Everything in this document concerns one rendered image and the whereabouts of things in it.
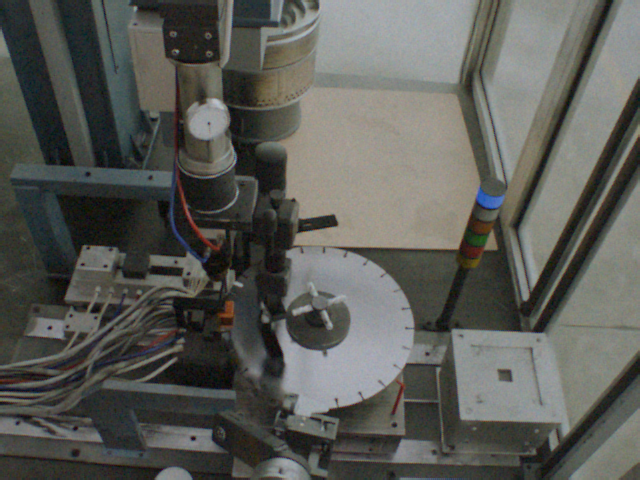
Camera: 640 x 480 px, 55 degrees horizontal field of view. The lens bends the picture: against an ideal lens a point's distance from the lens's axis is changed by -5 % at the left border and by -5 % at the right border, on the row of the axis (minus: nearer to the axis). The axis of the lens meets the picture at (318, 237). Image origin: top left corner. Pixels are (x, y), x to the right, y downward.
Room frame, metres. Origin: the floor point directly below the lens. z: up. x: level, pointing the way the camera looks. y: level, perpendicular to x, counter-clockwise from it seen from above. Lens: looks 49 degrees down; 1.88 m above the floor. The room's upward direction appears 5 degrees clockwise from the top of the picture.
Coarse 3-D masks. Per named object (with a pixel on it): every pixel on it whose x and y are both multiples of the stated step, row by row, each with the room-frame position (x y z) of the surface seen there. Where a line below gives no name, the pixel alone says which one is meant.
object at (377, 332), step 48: (240, 288) 0.67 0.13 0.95; (288, 288) 0.68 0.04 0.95; (336, 288) 0.69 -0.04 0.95; (384, 288) 0.70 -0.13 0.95; (240, 336) 0.57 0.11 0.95; (288, 336) 0.58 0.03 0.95; (384, 336) 0.60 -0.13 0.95; (288, 384) 0.49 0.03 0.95; (336, 384) 0.50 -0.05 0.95; (384, 384) 0.51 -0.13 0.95
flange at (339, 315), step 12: (300, 300) 0.65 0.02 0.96; (288, 312) 0.62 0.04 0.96; (336, 312) 0.63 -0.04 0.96; (348, 312) 0.63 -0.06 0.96; (288, 324) 0.60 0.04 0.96; (300, 324) 0.60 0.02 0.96; (312, 324) 0.60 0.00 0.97; (324, 324) 0.60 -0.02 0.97; (336, 324) 0.61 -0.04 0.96; (348, 324) 0.61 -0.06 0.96; (300, 336) 0.58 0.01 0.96; (312, 336) 0.58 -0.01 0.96; (324, 336) 0.58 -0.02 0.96; (336, 336) 0.58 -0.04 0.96
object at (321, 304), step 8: (312, 288) 0.65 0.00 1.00; (312, 296) 0.63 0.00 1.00; (320, 296) 0.63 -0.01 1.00; (344, 296) 0.64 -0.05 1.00; (312, 304) 0.61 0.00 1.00; (320, 304) 0.61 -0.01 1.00; (328, 304) 0.62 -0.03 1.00; (296, 312) 0.60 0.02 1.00; (312, 312) 0.61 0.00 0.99; (320, 312) 0.60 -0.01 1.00; (328, 320) 0.59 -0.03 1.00; (328, 328) 0.57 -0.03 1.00
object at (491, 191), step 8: (480, 184) 0.77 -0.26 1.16; (488, 184) 0.77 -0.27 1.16; (496, 184) 0.77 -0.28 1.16; (504, 184) 0.77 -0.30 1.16; (480, 192) 0.76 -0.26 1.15; (488, 192) 0.75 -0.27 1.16; (496, 192) 0.75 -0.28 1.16; (504, 192) 0.76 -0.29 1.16; (480, 200) 0.75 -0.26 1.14; (488, 200) 0.75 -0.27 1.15; (496, 200) 0.75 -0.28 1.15; (488, 208) 0.74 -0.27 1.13; (496, 208) 0.75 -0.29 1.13
